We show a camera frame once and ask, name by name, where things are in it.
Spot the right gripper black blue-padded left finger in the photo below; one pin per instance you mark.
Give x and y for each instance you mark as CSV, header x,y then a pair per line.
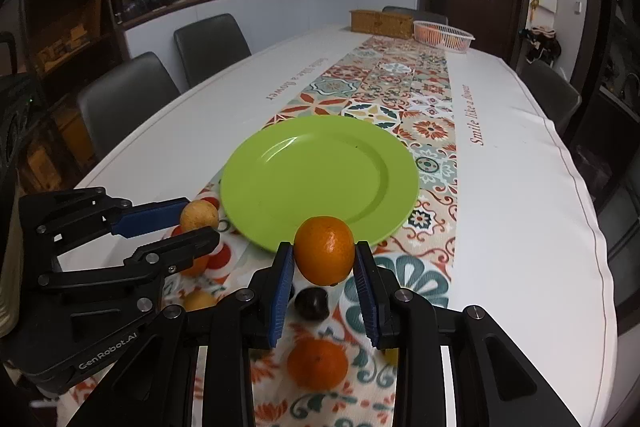
x,y
153,382

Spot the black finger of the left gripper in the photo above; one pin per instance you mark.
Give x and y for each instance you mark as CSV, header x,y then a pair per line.
x,y
169,256

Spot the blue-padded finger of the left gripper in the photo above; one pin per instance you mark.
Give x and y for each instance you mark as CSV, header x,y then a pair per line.
x,y
133,221

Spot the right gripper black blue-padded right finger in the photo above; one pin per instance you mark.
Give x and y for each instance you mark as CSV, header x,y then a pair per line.
x,y
494,383

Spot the small yellow-brown fruit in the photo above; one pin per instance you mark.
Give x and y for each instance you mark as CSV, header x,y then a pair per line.
x,y
198,214

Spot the orange tangerine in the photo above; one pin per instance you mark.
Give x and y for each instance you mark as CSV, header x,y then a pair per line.
x,y
317,364
197,269
324,250

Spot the small yellow fruit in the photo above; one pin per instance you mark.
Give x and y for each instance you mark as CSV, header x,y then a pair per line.
x,y
198,299

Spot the grey chair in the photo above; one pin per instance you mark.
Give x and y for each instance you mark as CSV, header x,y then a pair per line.
x,y
209,46
557,98
418,15
113,106

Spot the dark purple plum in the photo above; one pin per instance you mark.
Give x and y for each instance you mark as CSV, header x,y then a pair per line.
x,y
312,304

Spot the green plastic plate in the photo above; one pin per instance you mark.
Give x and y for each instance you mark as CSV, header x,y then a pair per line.
x,y
313,166

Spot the brown woven box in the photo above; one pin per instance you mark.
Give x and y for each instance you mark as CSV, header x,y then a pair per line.
x,y
385,24

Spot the white plastic fruit basket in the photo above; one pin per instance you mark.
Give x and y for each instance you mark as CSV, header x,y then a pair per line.
x,y
441,36

